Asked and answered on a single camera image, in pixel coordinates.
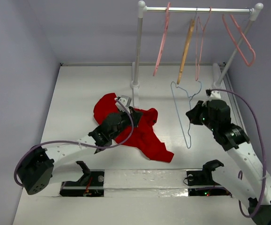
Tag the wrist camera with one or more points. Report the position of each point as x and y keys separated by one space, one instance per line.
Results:
x=212 y=95
x=123 y=103

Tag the wooden hanger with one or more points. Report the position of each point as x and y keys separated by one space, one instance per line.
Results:
x=186 y=48

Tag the red t shirt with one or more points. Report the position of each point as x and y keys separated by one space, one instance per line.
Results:
x=143 y=136

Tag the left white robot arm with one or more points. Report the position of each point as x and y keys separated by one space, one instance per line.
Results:
x=58 y=161

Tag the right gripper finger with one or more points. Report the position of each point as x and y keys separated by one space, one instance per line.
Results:
x=193 y=117
x=198 y=107

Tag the thick pink plastic hanger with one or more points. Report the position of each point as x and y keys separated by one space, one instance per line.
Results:
x=163 y=40

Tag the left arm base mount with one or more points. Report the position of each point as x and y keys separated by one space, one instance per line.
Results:
x=90 y=184

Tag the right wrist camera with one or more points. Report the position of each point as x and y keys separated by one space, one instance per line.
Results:
x=212 y=95

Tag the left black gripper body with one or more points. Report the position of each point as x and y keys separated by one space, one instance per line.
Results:
x=128 y=118

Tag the white clothes rack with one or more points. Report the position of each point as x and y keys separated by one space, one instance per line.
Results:
x=253 y=15

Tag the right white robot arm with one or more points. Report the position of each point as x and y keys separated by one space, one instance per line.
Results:
x=255 y=193

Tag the pink plastic hanger right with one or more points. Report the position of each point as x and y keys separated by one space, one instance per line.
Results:
x=243 y=38

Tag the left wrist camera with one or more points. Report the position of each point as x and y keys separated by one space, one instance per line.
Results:
x=123 y=103

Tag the blue wire hanger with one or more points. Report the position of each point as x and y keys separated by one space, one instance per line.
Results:
x=173 y=84

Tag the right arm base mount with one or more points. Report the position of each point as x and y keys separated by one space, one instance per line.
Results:
x=201 y=183

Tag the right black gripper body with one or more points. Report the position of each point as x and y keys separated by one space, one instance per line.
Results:
x=198 y=112

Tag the thin pink wire hanger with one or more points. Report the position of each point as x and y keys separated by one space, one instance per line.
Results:
x=199 y=47

